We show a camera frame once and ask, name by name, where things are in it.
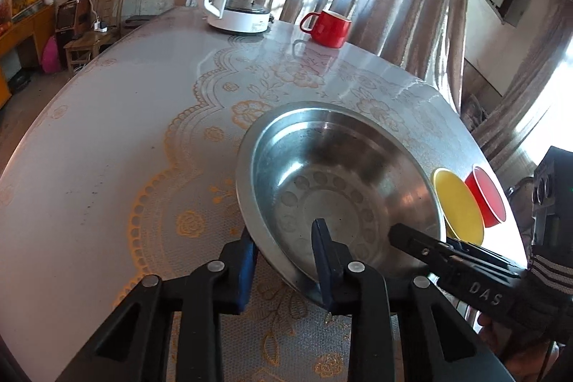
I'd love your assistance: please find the red plastic bowl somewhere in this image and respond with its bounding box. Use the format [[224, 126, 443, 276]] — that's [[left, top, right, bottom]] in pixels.
[[464, 167, 507, 228]]

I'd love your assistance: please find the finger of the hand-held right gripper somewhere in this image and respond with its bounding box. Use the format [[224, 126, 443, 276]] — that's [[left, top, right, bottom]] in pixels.
[[387, 223, 457, 273]]

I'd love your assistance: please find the wooden chair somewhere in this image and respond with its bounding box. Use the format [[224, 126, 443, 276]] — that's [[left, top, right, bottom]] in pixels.
[[64, 0, 128, 74]]

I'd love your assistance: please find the orange wooden cabinet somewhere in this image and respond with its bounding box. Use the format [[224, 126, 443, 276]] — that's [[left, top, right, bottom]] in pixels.
[[0, 4, 57, 107]]

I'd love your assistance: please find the pink bag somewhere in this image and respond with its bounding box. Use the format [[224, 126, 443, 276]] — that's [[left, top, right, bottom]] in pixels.
[[41, 37, 61, 74]]

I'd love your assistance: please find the black speaker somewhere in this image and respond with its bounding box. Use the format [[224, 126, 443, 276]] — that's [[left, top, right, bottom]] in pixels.
[[54, 0, 90, 37]]

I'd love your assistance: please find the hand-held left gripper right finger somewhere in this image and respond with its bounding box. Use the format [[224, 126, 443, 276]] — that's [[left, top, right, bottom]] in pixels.
[[311, 218, 515, 382]]

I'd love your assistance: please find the black white-striped strap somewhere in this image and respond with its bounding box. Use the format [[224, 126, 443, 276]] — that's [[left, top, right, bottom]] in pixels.
[[526, 250, 573, 303]]

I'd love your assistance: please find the pile of bags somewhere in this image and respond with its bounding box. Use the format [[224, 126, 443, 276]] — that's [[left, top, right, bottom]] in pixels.
[[461, 93, 491, 133]]

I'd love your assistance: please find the person's right hand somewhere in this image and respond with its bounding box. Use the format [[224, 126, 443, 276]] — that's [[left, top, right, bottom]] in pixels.
[[477, 313, 551, 382]]

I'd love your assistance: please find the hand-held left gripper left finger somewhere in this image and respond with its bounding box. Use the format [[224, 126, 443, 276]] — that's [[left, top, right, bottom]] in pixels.
[[58, 225, 259, 382]]

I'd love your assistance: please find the stainless steel bowl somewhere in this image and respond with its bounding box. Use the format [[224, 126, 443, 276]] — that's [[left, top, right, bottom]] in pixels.
[[235, 101, 447, 306]]

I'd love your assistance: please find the red mug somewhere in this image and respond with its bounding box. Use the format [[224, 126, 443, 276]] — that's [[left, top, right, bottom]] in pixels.
[[299, 10, 352, 49]]

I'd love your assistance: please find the beige side window curtain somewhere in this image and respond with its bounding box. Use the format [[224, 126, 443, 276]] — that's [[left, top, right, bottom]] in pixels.
[[470, 0, 573, 168]]

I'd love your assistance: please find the yellow plastic bowl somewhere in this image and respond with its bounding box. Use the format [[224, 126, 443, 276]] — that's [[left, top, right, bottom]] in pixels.
[[430, 168, 485, 246]]

